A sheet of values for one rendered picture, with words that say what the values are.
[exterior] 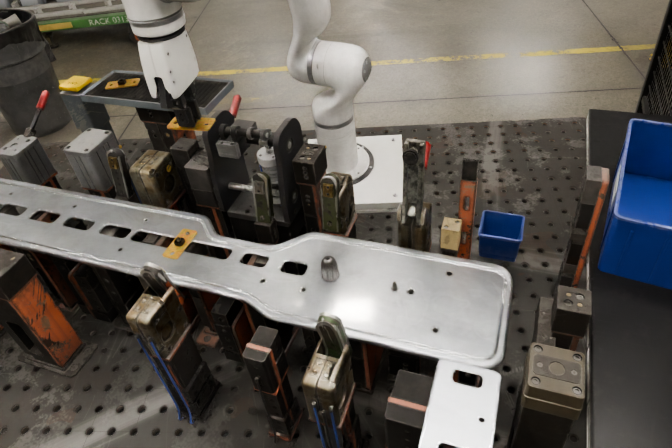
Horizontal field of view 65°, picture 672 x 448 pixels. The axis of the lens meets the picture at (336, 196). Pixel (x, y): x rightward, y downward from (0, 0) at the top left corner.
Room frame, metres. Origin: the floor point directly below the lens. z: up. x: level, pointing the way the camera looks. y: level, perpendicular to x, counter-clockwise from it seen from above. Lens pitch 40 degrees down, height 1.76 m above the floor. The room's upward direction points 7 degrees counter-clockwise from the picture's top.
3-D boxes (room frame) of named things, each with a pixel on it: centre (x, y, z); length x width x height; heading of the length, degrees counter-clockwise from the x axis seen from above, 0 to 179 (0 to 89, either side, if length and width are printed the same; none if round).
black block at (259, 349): (0.55, 0.16, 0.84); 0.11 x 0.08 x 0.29; 156
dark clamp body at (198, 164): (1.01, 0.29, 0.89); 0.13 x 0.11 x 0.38; 156
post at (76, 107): (1.32, 0.65, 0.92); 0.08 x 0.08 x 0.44; 66
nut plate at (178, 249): (0.82, 0.34, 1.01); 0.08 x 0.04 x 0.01; 155
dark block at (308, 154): (0.92, 0.05, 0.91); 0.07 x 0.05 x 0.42; 156
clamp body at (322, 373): (0.46, 0.05, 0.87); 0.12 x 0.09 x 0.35; 156
